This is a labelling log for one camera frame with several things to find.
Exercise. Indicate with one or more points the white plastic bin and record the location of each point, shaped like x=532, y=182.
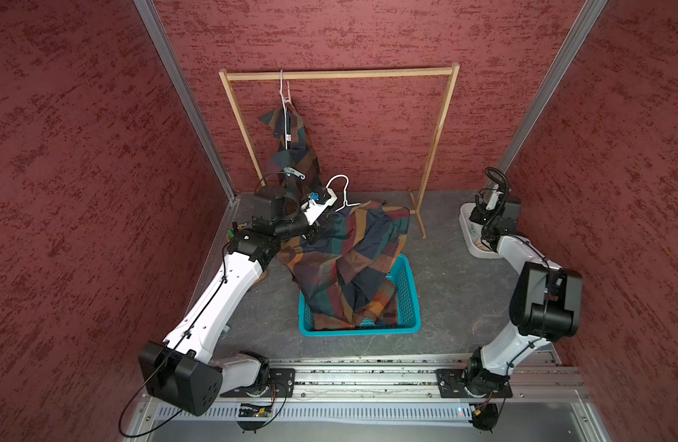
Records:
x=472, y=235

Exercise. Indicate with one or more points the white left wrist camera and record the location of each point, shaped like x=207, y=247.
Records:
x=314, y=208

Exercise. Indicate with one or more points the aluminium corner post right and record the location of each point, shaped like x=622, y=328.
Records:
x=575, y=38

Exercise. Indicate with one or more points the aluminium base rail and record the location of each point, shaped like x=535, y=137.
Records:
x=543, y=398

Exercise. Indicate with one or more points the teal plastic basket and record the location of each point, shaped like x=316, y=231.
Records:
x=408, y=318

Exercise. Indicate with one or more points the mint green clothespin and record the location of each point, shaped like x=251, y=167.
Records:
x=290, y=171

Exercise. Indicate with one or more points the white wire hanger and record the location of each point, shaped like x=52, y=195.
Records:
x=344, y=195
x=285, y=97

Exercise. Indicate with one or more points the aluminium corner post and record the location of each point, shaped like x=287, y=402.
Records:
x=154, y=27
x=575, y=38

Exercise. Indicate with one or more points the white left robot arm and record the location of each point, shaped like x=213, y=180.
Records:
x=178, y=370

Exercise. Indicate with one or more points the aluminium corner post left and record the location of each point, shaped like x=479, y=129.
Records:
x=154, y=27

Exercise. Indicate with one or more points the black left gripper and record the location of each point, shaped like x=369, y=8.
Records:
x=319, y=226

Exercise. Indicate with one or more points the wooden clothes rack frame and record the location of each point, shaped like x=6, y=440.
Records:
x=452, y=73

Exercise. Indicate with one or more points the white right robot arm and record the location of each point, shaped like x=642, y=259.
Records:
x=543, y=309

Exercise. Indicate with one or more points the plaid long-sleeve shirt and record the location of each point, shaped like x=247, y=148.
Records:
x=344, y=279

